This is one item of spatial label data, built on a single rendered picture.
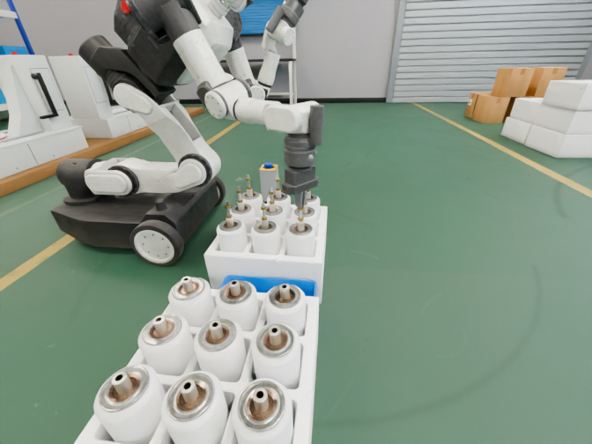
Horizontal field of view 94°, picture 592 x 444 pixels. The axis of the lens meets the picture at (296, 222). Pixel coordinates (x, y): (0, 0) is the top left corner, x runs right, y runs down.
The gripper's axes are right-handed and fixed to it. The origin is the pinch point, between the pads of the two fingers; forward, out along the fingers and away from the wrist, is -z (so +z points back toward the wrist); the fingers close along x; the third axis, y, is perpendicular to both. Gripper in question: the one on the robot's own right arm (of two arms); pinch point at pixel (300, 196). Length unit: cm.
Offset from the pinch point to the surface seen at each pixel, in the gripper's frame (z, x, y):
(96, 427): -19, 62, 16
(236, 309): -12.2, 32.5, 14.9
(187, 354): -17.4, 44.7, 14.2
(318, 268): -20.6, 1.5, 10.0
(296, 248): -15.9, 4.1, 2.5
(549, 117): -9, -270, 11
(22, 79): 26, 54, -254
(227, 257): -19.1, 21.0, -12.1
